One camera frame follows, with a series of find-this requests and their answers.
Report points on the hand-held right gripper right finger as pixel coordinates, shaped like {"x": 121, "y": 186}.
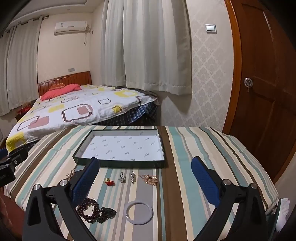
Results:
{"x": 205, "y": 183}

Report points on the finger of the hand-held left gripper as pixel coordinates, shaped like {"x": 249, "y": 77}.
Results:
{"x": 3, "y": 154}
{"x": 18, "y": 155}

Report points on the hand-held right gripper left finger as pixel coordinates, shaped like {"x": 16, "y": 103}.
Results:
{"x": 85, "y": 183}

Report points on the pink gold pearl cluster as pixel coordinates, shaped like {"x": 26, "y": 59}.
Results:
{"x": 70, "y": 175}

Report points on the crystal rhinestone brooch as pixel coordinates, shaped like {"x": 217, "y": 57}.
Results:
{"x": 133, "y": 178}

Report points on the white jade bangle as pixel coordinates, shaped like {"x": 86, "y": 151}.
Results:
{"x": 126, "y": 212}

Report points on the dark green shallow box tray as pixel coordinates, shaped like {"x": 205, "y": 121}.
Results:
{"x": 122, "y": 143}

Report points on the red gold charm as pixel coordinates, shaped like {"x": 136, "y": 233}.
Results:
{"x": 109, "y": 182}

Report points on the striped tablecloth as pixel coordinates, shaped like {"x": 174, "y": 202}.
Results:
{"x": 185, "y": 150}

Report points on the red pillow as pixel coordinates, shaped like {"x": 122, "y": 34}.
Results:
{"x": 60, "y": 92}

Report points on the white patterned bed blanket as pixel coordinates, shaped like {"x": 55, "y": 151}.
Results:
{"x": 76, "y": 102}

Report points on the blue plaid bed sheet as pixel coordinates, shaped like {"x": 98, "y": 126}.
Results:
{"x": 129, "y": 117}

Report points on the red gold cushion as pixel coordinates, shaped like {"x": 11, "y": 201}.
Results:
{"x": 56, "y": 86}

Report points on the white cloth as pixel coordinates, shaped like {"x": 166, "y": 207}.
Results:
{"x": 283, "y": 213}

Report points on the narrow white curtain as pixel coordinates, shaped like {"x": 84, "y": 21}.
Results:
{"x": 20, "y": 69}

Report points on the wooden headboard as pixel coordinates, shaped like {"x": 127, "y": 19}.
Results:
{"x": 69, "y": 78}

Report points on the brown wooden door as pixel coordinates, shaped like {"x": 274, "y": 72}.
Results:
{"x": 266, "y": 92}

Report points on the white air conditioner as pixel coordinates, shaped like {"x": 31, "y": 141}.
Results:
{"x": 70, "y": 27}

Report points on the wide white curtain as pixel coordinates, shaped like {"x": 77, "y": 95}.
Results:
{"x": 145, "y": 46}

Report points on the wall light switch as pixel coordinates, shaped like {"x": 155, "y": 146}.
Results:
{"x": 211, "y": 28}

